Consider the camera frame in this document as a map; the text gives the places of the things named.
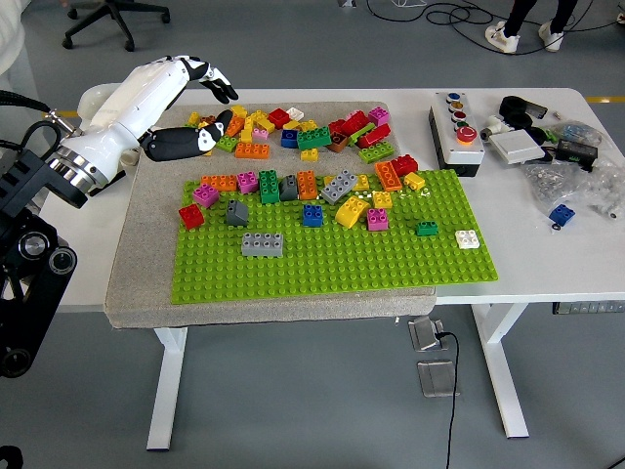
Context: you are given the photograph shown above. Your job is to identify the black office chair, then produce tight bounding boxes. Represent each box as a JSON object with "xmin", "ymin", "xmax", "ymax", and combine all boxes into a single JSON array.
[{"xmin": 62, "ymin": 0, "xmax": 172, "ymax": 53}]

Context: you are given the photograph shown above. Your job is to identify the black power cable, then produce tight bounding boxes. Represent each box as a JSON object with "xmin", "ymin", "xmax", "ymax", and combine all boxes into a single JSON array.
[{"xmin": 434, "ymin": 330, "xmax": 462, "ymax": 469}]

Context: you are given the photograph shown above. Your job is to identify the clear bag blue parts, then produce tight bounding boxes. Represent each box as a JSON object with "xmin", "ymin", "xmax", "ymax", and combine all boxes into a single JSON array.
[{"xmin": 549, "ymin": 119, "xmax": 604, "ymax": 148}]

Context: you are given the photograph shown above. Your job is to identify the white flat switch plate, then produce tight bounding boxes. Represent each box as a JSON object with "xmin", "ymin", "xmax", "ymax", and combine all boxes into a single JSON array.
[{"xmin": 487, "ymin": 130, "xmax": 547, "ymax": 166}]

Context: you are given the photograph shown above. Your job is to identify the pink two-by-two brick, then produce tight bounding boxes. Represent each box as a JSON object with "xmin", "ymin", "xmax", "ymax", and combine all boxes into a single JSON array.
[{"xmin": 236, "ymin": 169, "xmax": 260, "ymax": 195}]

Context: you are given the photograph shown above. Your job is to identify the white pipe connector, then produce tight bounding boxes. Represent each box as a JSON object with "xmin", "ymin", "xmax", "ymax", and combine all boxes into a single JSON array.
[{"xmin": 479, "ymin": 114, "xmax": 514, "ymax": 144}]

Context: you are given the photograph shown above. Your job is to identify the metal floor socket box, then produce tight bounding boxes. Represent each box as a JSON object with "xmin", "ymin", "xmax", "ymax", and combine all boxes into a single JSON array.
[
  {"xmin": 408, "ymin": 316, "xmax": 446, "ymax": 353},
  {"xmin": 416, "ymin": 360, "xmax": 460, "ymax": 400}
]

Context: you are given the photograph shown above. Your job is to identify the push-button control box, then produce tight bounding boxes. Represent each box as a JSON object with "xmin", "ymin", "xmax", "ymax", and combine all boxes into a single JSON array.
[{"xmin": 428, "ymin": 90, "xmax": 486, "ymax": 178}]

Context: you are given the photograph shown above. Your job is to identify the red two-by-four brick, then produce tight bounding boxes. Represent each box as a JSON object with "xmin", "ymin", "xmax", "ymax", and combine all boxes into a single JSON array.
[
  {"xmin": 340, "ymin": 109, "xmax": 371, "ymax": 138},
  {"xmin": 355, "ymin": 122, "xmax": 394, "ymax": 149}
]

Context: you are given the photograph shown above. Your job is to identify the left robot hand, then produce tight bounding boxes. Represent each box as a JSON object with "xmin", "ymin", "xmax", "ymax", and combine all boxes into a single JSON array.
[{"xmin": 61, "ymin": 55, "xmax": 240, "ymax": 185}]

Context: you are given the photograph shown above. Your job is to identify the red two-by-two brick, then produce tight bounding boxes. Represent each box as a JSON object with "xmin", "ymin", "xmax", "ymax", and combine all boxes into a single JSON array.
[
  {"xmin": 390, "ymin": 153, "xmax": 420, "ymax": 178},
  {"xmin": 178, "ymin": 202, "xmax": 206, "ymax": 231},
  {"xmin": 267, "ymin": 107, "xmax": 293, "ymax": 131}
]

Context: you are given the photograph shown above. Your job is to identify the grey-brown mat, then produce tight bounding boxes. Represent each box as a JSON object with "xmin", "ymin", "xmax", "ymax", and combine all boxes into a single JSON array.
[{"xmin": 104, "ymin": 101, "xmax": 438, "ymax": 331}]

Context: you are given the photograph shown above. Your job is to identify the yellow arch brick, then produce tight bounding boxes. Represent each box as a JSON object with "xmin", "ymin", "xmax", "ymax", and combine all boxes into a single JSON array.
[{"xmin": 334, "ymin": 194, "xmax": 372, "ymax": 230}]

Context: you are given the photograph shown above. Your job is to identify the black power adapter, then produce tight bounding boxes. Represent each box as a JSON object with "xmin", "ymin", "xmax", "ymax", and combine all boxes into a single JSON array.
[{"xmin": 555, "ymin": 139, "xmax": 600, "ymax": 173}]

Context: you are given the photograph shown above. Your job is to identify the grey two-by-four brick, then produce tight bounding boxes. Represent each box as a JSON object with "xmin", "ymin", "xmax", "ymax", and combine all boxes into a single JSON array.
[
  {"xmin": 319, "ymin": 168, "xmax": 360, "ymax": 205},
  {"xmin": 240, "ymin": 232, "xmax": 285, "ymax": 258}
]

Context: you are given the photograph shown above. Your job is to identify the dark green two-by-four brick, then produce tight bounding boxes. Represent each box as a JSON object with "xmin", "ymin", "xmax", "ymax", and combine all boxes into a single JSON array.
[
  {"xmin": 296, "ymin": 125, "xmax": 334, "ymax": 151},
  {"xmin": 258, "ymin": 168, "xmax": 281, "ymax": 205}
]

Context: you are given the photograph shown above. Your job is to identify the orange two-by-four brick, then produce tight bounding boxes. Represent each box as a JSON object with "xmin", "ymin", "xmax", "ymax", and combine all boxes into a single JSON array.
[
  {"xmin": 233, "ymin": 142, "xmax": 271, "ymax": 160},
  {"xmin": 200, "ymin": 174, "xmax": 239, "ymax": 192}
]

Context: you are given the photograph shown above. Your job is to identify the white table leg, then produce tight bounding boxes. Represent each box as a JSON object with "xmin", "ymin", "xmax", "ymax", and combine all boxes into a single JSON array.
[
  {"xmin": 471, "ymin": 302, "xmax": 531, "ymax": 440},
  {"xmin": 146, "ymin": 326, "xmax": 189, "ymax": 451}
]

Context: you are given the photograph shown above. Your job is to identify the clear bag of screws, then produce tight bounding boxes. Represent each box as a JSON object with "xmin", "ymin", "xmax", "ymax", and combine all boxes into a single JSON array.
[{"xmin": 521, "ymin": 160, "xmax": 595, "ymax": 216}]

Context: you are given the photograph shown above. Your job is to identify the lime green two-by-four brick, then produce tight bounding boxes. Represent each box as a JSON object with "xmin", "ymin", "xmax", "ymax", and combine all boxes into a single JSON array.
[{"xmin": 357, "ymin": 140, "xmax": 396, "ymax": 165}]

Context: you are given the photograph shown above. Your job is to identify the grey slope brick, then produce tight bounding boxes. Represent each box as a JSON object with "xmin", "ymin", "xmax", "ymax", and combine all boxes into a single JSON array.
[
  {"xmin": 278, "ymin": 174, "xmax": 300, "ymax": 202},
  {"xmin": 225, "ymin": 198, "xmax": 250, "ymax": 228}
]

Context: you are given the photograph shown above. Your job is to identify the black floor cable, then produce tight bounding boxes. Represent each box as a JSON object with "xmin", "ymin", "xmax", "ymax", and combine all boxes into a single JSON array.
[{"xmin": 365, "ymin": 0, "xmax": 625, "ymax": 56}]

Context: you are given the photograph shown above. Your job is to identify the clear bag metal parts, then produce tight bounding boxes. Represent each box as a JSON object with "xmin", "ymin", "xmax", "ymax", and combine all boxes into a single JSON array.
[{"xmin": 583, "ymin": 155, "xmax": 625, "ymax": 224}]

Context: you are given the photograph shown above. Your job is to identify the white two-by-two brick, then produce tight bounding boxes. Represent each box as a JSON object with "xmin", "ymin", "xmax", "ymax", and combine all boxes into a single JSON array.
[{"xmin": 454, "ymin": 228, "xmax": 482, "ymax": 251}]

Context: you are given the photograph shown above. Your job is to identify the white plastic bowl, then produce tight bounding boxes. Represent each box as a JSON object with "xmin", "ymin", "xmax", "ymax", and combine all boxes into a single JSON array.
[{"xmin": 77, "ymin": 82, "xmax": 123, "ymax": 131}]

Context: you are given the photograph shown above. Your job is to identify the green baseplate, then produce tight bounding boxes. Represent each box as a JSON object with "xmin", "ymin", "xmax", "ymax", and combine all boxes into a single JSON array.
[{"xmin": 169, "ymin": 168, "xmax": 500, "ymax": 306}]

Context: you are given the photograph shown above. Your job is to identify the table height control panel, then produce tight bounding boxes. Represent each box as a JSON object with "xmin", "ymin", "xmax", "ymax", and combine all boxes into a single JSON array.
[{"xmin": 552, "ymin": 300, "xmax": 625, "ymax": 316}]

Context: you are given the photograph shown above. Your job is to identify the orange upturned long brick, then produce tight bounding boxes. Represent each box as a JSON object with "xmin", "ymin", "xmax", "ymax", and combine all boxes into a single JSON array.
[{"xmin": 373, "ymin": 159, "xmax": 404, "ymax": 192}]

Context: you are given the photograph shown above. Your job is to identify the lime green flat plate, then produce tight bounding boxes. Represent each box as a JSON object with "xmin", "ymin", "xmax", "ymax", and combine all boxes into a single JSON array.
[{"xmin": 347, "ymin": 121, "xmax": 377, "ymax": 148}]

